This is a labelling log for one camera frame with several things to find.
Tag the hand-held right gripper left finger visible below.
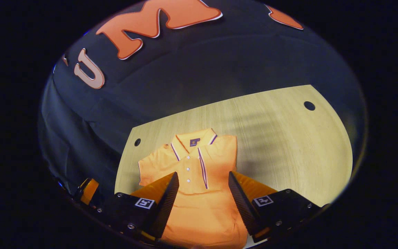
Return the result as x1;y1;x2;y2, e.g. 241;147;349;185
95;172;180;242

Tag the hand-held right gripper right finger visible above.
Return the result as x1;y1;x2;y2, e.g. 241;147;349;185
228;171;330;243

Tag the orange T-shirt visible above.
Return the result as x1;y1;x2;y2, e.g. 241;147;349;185
138;128;249;249

